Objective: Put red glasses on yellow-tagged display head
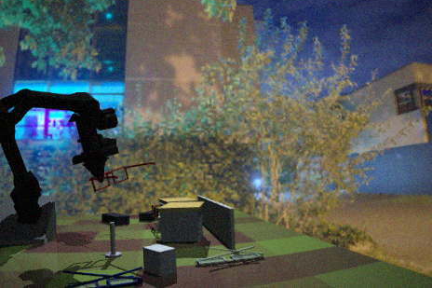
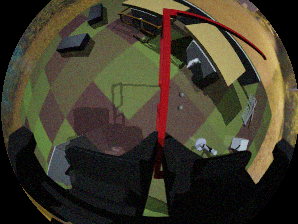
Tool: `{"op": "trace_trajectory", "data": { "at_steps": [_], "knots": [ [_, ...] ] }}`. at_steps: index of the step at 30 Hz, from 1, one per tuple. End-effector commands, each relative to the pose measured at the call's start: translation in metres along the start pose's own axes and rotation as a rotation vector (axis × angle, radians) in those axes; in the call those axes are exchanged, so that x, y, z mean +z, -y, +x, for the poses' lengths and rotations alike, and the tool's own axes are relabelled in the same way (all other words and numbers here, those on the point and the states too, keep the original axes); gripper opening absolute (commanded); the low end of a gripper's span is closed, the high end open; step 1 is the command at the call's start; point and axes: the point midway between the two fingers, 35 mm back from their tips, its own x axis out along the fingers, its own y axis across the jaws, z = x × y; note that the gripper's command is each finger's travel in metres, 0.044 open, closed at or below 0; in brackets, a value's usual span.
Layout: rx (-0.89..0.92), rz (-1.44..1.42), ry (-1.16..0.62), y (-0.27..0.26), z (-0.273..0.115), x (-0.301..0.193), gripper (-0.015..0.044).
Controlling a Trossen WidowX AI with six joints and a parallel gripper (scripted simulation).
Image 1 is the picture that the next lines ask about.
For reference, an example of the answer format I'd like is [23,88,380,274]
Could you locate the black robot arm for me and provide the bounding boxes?
[0,89,118,225]

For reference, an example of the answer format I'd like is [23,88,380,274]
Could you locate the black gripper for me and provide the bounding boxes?
[72,131,119,178]

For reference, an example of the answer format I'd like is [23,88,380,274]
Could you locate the red glasses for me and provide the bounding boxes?
[88,162,155,191]

